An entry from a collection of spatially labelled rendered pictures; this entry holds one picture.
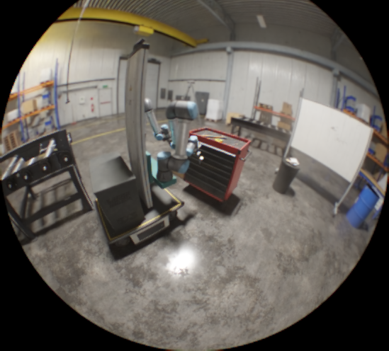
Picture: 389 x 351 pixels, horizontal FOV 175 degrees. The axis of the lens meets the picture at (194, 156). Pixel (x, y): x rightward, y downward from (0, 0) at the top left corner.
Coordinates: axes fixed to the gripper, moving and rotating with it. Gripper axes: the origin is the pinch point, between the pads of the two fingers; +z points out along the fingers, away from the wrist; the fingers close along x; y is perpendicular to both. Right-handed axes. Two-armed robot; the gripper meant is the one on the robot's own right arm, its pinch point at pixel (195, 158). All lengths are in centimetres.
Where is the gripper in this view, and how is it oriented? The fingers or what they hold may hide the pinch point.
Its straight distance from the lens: 139.7
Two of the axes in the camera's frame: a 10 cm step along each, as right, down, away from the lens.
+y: -6.4, 6.1, -4.7
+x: 7.7, 4.6, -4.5
